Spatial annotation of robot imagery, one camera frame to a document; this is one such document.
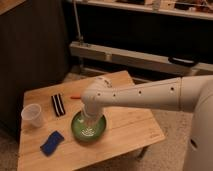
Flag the black case handle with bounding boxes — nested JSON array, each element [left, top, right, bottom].
[[168, 57, 198, 67]]

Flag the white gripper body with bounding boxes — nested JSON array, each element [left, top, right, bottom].
[[82, 106, 102, 126]]

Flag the black white striped cloth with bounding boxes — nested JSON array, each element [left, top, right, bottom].
[[51, 94, 66, 117]]

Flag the orange carrot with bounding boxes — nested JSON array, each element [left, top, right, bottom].
[[70, 95, 81, 99]]

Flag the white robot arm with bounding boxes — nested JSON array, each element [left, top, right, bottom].
[[81, 75, 213, 171]]

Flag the blue sponge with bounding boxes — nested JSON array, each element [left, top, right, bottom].
[[40, 131, 64, 156]]

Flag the metal vertical pole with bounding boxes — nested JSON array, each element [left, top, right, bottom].
[[73, 0, 83, 44]]

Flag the translucent white cup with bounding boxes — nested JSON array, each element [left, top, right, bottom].
[[21, 103, 44, 127]]

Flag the long grey case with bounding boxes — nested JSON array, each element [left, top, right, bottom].
[[69, 41, 213, 75]]

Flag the small wooden table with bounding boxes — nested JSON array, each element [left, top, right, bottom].
[[17, 78, 165, 171]]

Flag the green ceramic bowl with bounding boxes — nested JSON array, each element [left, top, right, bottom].
[[71, 112, 106, 142]]

